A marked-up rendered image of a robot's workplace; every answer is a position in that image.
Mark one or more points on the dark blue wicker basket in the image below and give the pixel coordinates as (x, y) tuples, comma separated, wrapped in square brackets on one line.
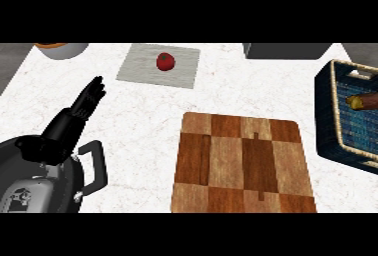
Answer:
[(325, 126)]

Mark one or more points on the dark grey box appliance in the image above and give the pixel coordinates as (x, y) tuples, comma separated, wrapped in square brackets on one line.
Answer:
[(285, 50)]

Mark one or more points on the grey bowl with orange rim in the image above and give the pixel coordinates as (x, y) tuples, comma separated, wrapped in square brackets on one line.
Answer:
[(68, 51)]

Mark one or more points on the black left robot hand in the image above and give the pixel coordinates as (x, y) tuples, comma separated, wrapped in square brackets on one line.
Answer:
[(64, 133)]

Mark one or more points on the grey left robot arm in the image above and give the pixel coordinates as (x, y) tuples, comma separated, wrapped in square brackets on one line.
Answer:
[(36, 190)]

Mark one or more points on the checkered wooden cutting board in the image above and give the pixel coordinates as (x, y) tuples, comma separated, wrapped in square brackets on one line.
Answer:
[(244, 166)]

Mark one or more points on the red tomato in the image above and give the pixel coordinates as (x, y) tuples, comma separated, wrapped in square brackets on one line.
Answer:
[(166, 62)]

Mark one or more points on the brown sweet potato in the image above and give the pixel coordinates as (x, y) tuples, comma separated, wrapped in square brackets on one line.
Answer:
[(366, 101)]

